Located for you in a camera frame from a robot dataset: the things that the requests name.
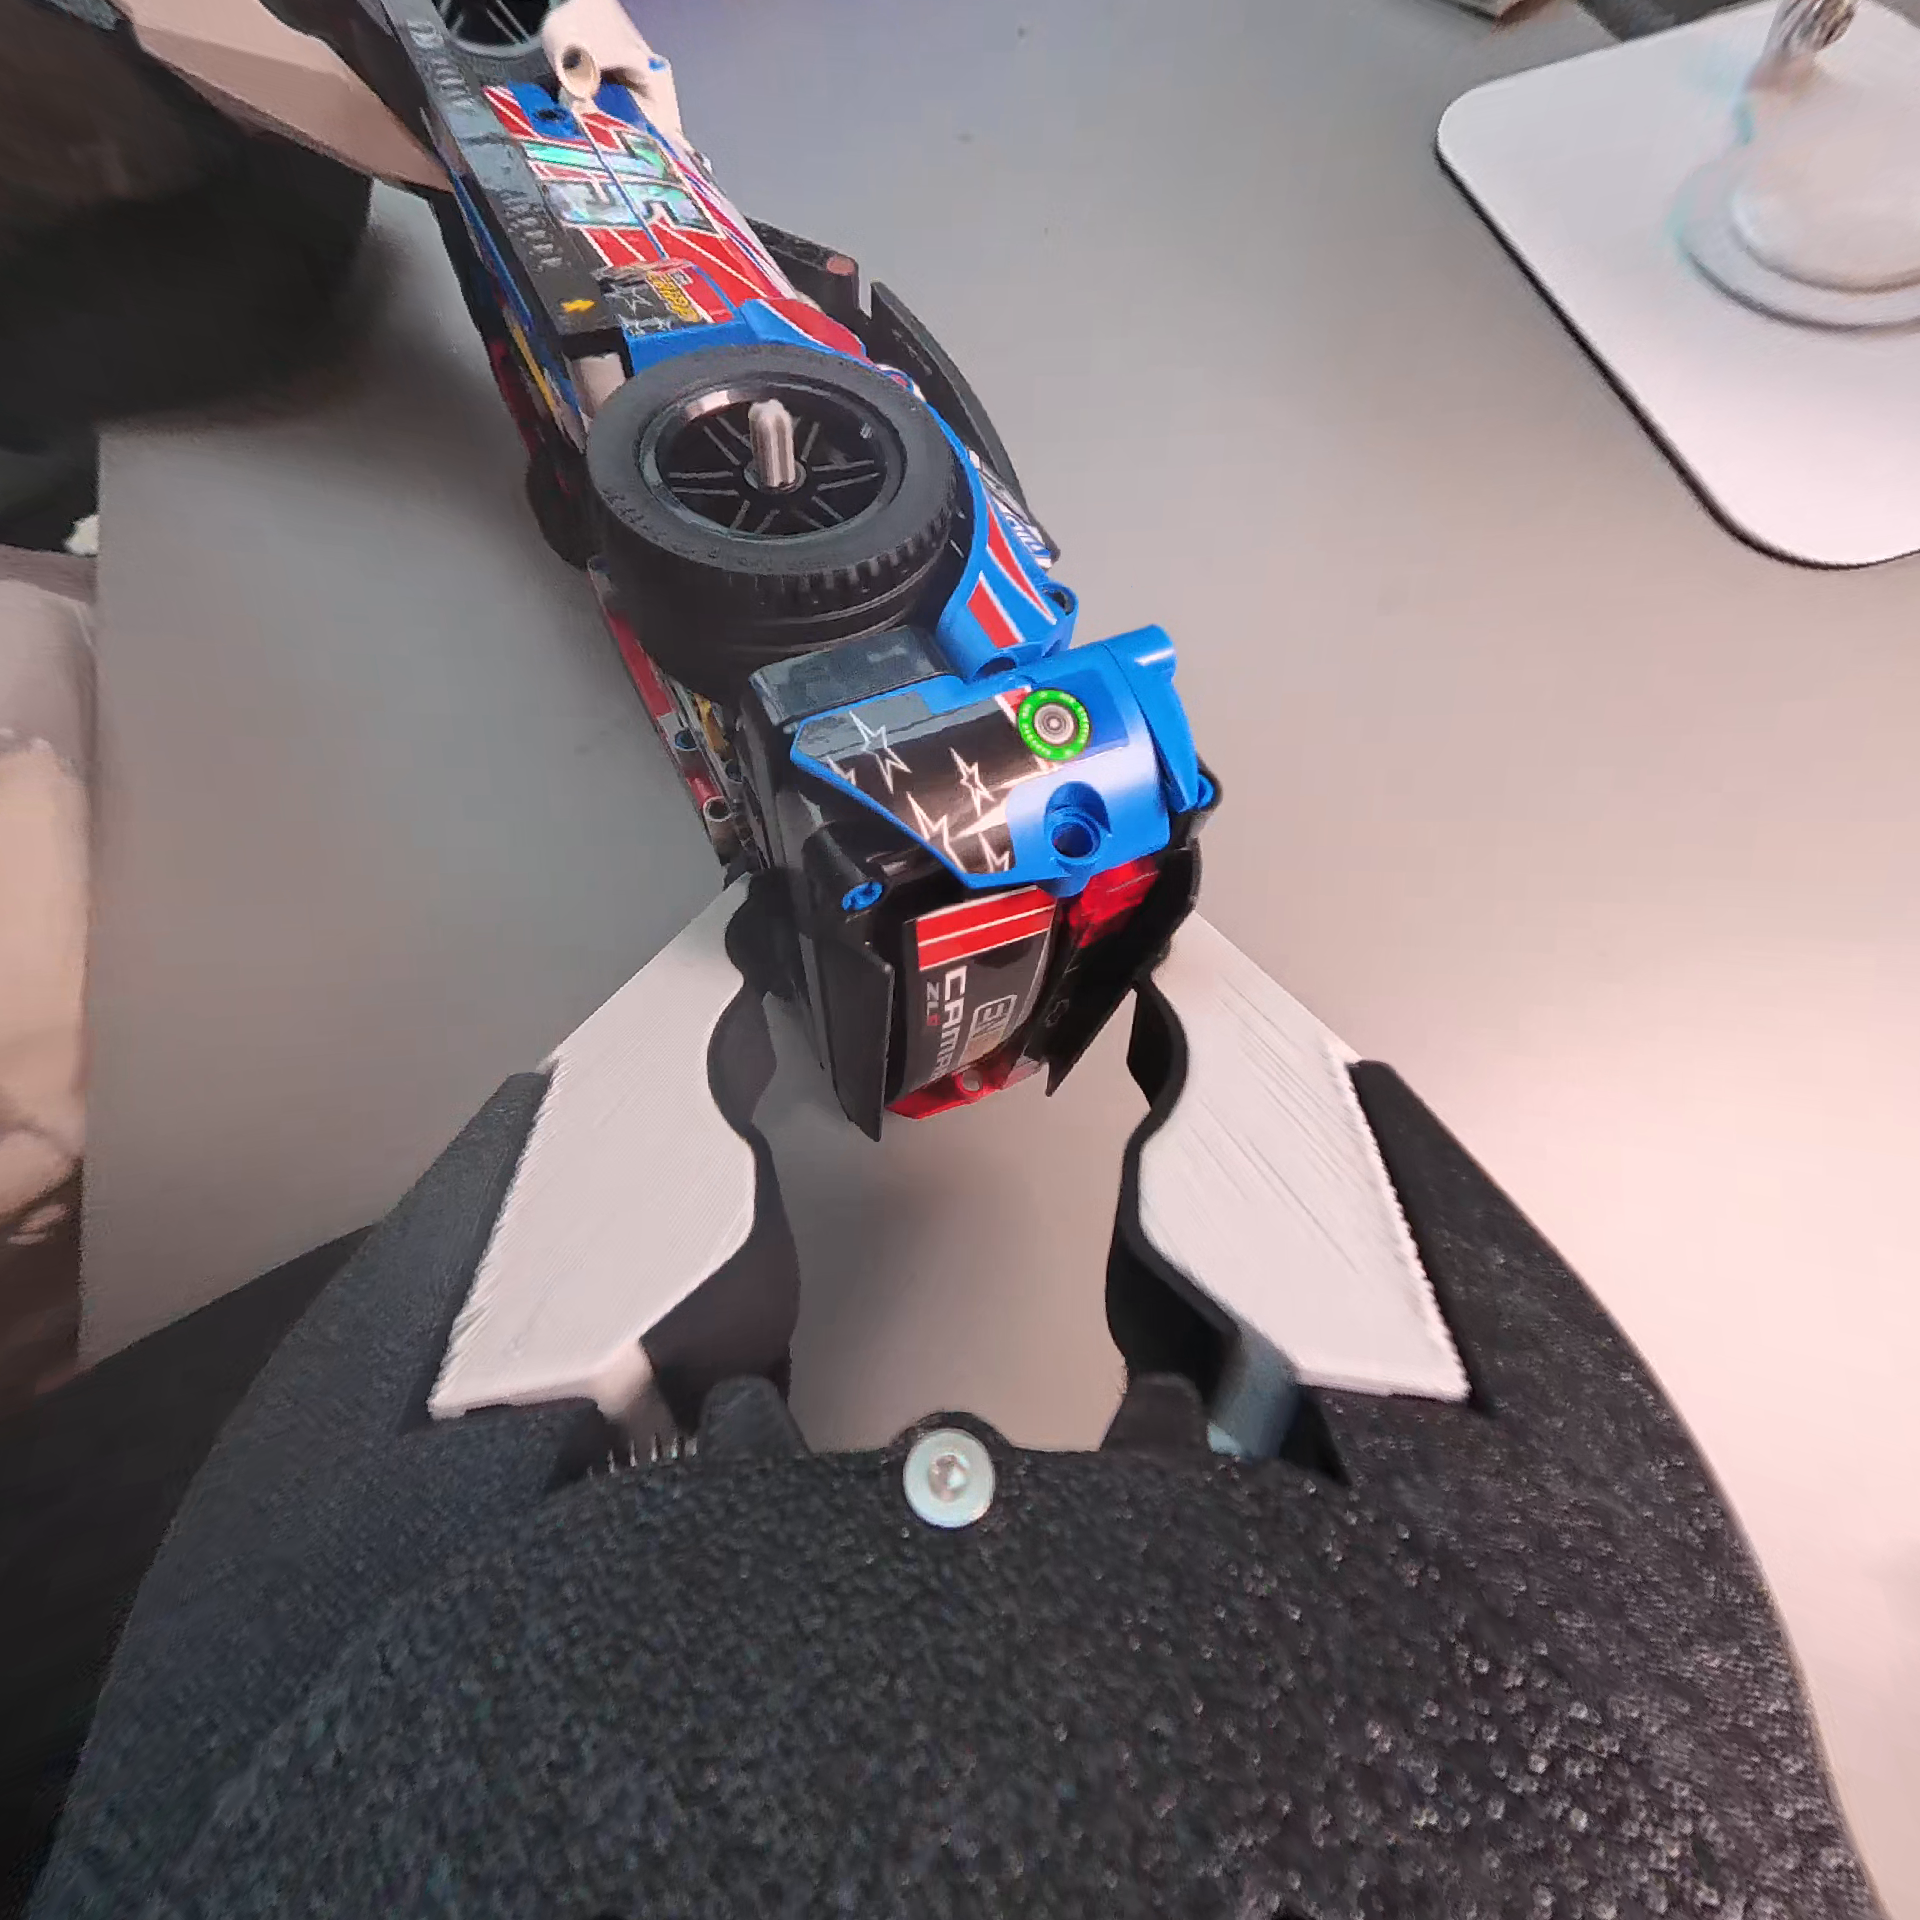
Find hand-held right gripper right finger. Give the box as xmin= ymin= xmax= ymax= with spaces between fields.
xmin=1106 ymin=905 xmax=1471 ymax=1459

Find blue white brick toy car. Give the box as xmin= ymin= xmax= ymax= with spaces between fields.
xmin=382 ymin=0 xmax=1220 ymax=1146

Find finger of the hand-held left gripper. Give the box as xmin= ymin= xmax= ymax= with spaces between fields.
xmin=121 ymin=0 xmax=456 ymax=191

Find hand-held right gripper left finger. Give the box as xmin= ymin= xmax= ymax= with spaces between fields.
xmin=426 ymin=881 xmax=797 ymax=1442

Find white monitor stand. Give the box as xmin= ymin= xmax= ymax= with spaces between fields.
xmin=1434 ymin=0 xmax=1920 ymax=569

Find person's pale printed pants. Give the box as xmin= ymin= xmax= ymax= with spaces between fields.
xmin=0 ymin=542 xmax=102 ymax=1403

